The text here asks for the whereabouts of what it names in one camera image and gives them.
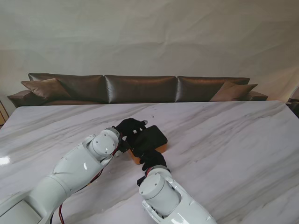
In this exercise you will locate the orange tissue box cover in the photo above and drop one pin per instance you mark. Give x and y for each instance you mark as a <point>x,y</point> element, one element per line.
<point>135,161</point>

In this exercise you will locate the brown throw pillow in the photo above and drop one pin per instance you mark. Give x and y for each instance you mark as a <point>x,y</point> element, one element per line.
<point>46,89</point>
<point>231,92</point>

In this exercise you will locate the brown leather sofa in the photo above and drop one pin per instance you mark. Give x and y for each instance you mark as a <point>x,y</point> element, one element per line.
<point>140,89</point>

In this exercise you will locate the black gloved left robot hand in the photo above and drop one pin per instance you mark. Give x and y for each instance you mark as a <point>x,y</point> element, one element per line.
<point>129,127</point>

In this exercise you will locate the white fabric backdrop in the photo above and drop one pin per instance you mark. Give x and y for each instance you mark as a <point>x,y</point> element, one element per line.
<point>149,35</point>

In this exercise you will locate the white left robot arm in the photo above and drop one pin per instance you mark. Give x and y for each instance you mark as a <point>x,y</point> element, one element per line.
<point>70,172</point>

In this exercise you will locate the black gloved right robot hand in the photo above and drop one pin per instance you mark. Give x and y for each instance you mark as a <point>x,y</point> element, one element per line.
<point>155,159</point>

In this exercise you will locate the wooden furniture piece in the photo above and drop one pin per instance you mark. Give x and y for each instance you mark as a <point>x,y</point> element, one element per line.
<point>2,116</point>

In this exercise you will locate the dark furniture piece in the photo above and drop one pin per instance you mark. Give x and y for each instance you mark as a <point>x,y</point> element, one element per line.
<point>294,105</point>

